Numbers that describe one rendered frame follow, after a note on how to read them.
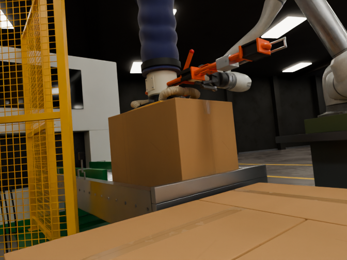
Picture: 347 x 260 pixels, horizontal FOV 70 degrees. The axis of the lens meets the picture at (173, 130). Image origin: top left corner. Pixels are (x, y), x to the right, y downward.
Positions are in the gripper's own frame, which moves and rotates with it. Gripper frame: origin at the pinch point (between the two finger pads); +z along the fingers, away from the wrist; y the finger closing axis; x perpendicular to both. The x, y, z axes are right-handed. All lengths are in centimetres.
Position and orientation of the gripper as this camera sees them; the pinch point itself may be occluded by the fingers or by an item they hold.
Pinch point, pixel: (194, 75)
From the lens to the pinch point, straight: 122.4
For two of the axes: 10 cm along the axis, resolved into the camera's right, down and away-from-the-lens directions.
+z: -7.9, 0.2, -6.1
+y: 0.7, 10.0, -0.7
